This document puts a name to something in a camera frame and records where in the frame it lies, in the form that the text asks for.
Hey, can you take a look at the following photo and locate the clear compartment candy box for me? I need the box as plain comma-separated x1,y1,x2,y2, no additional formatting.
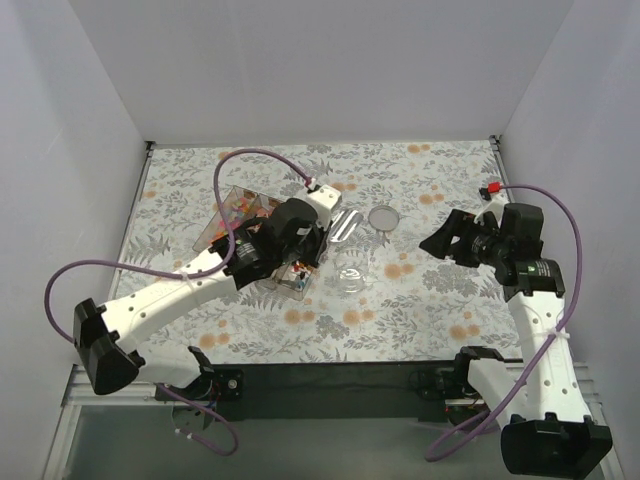
192,185,315,301

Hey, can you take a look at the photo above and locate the metal candy scoop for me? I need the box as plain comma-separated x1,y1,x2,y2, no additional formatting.
328,209,364,244

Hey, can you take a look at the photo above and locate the clear glass jar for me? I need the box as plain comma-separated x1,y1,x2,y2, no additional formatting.
333,247,369,293

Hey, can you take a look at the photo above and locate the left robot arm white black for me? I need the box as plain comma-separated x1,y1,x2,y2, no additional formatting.
73,193,337,400

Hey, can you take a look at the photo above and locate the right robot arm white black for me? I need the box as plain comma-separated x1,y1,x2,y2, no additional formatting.
419,202,613,479

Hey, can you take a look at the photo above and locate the round metal jar lid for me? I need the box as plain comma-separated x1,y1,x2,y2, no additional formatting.
368,205,400,232

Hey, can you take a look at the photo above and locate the floral table mat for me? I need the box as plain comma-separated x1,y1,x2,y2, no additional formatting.
123,140,520,363

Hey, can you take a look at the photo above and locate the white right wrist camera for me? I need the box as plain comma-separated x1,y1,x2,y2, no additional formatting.
475,182,510,223

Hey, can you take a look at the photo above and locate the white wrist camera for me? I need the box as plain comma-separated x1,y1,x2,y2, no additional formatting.
303,185,342,229
475,182,510,223

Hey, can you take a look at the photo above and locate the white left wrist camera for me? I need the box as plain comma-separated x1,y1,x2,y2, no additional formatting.
303,185,342,229

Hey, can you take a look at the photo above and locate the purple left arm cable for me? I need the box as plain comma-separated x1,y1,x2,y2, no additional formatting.
43,148,314,457

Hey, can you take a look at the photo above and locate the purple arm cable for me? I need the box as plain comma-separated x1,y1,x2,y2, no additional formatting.
43,148,314,457
424,183,584,464

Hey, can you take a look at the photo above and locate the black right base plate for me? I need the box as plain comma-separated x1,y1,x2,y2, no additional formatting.
414,368,489,426

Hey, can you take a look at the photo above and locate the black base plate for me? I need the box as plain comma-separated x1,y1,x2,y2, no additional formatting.
166,368,245,407
414,368,489,426

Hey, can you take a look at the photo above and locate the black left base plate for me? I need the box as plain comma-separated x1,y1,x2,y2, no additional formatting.
166,368,245,407

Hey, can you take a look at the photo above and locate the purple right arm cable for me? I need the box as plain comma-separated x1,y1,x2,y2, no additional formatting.
424,183,584,464

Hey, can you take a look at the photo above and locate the aluminium frame rail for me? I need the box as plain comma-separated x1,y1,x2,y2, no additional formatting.
44,357,617,479

